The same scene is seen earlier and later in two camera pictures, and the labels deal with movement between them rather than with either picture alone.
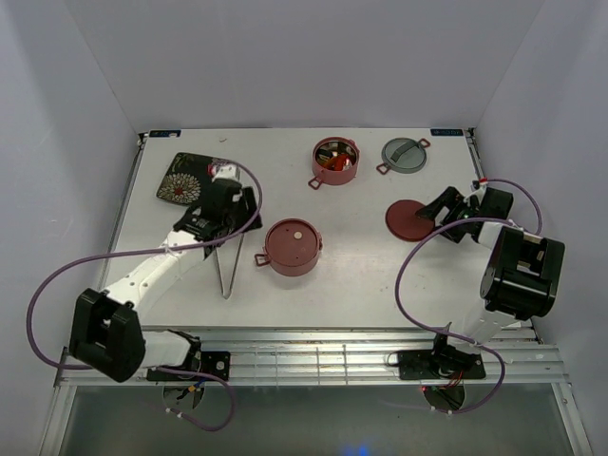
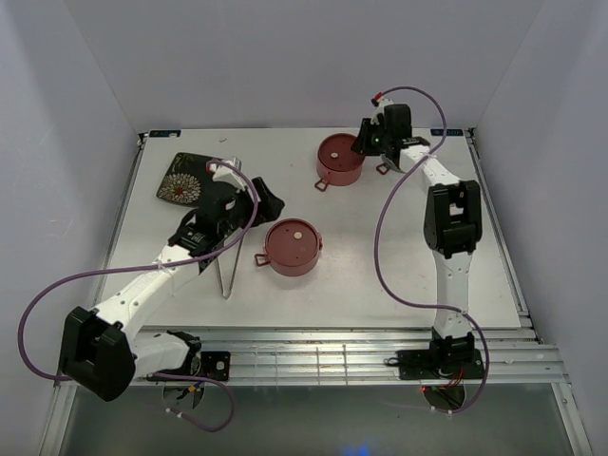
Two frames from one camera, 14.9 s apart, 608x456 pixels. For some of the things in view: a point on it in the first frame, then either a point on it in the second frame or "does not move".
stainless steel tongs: (234, 273) does not move
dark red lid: (403, 222) -> (335, 153)
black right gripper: (451, 198) -> (364, 136)
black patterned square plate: (185, 180) does not move
